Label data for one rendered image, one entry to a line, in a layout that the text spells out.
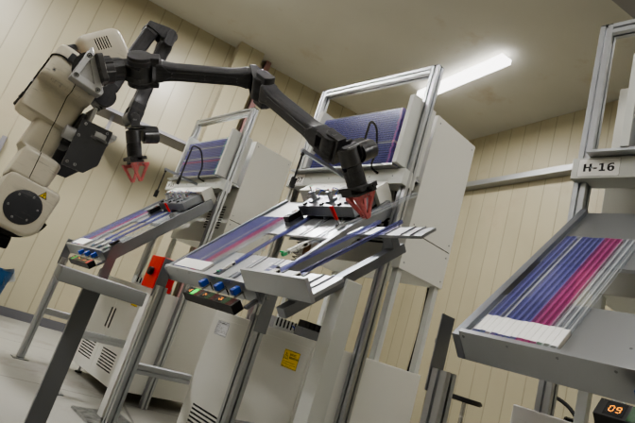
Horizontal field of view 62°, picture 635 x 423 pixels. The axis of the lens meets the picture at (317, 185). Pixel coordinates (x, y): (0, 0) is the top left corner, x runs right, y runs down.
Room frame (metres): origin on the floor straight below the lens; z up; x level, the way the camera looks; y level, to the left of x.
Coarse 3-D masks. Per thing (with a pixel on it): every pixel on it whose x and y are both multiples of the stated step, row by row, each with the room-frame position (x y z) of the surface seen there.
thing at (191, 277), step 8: (168, 264) 2.26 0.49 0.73; (168, 272) 2.29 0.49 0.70; (176, 272) 2.22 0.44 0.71; (184, 272) 2.15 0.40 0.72; (192, 272) 2.09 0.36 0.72; (200, 272) 2.04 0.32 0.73; (176, 280) 2.27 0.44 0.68; (184, 280) 2.20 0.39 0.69; (192, 280) 2.13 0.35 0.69; (216, 280) 1.95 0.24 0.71; (224, 280) 1.90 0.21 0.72; (232, 280) 1.85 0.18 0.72; (240, 280) 1.82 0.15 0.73; (208, 288) 2.05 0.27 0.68; (240, 296) 1.87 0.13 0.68; (248, 296) 1.83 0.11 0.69; (256, 296) 1.78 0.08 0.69
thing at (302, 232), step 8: (280, 208) 2.54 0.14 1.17; (288, 208) 2.49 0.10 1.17; (296, 208) 2.44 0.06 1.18; (280, 216) 2.41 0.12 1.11; (304, 216) 2.28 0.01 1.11; (320, 216) 2.20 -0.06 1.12; (304, 224) 2.19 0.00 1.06; (312, 224) 2.15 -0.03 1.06; (320, 224) 2.11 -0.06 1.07; (328, 224) 2.09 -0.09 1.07; (272, 232) 2.24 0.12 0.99; (280, 232) 2.20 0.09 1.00; (288, 232) 2.16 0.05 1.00; (296, 232) 2.13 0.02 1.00; (304, 232) 2.09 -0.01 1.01; (312, 232) 2.06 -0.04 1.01; (320, 232) 2.03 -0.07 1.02; (296, 240) 2.19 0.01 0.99; (304, 240) 2.15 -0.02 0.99; (320, 240) 2.08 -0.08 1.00
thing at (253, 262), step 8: (232, 256) 2.14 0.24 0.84; (240, 256) 2.11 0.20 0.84; (256, 256) 2.05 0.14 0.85; (264, 256) 2.01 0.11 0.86; (216, 264) 2.12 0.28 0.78; (224, 264) 2.09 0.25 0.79; (240, 264) 2.03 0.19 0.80; (248, 264) 2.00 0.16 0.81; (256, 264) 1.97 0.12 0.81; (264, 264) 1.94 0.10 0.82; (280, 264) 1.88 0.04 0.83; (208, 272) 2.08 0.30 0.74; (216, 272) 2.03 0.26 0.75; (224, 272) 2.01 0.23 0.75; (232, 272) 1.98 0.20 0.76; (240, 272) 1.93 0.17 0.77
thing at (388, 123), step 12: (336, 120) 2.39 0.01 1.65; (348, 120) 2.32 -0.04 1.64; (360, 120) 2.25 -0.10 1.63; (372, 120) 2.19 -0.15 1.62; (384, 120) 2.13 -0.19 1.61; (396, 120) 2.07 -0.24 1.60; (348, 132) 2.30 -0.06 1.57; (360, 132) 2.23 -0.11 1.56; (372, 132) 2.17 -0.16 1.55; (384, 132) 2.11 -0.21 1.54; (396, 132) 2.06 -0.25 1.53; (384, 144) 2.10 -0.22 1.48; (396, 144) 2.06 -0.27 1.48; (384, 156) 2.08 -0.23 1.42
